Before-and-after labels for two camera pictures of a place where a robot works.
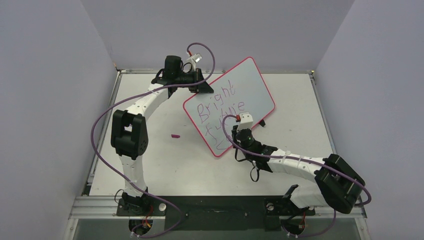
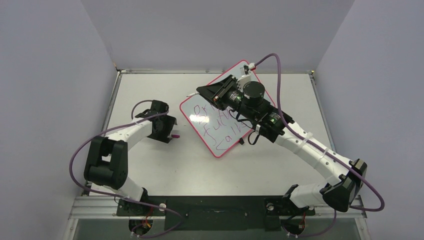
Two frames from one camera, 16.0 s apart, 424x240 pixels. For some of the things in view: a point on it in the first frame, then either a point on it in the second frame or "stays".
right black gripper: (240, 133) -> (221, 91)
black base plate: (218, 213) stays
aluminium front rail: (105, 208) stays
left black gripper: (203, 87) -> (170, 123)
